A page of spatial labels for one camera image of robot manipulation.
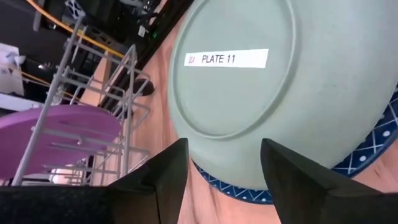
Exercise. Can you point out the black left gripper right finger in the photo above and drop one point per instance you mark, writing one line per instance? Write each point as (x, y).
(304, 193)

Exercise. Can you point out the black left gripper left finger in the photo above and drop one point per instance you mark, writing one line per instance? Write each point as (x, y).
(149, 193)

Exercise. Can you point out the sage green plate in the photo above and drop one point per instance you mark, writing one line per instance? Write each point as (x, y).
(248, 102)

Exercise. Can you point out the blue patterned plate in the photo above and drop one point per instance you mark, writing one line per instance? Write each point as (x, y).
(373, 149)

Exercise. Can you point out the white box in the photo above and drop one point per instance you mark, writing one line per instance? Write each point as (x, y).
(9, 77)

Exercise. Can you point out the black aluminium table frame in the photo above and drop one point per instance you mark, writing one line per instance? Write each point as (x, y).
(155, 40)

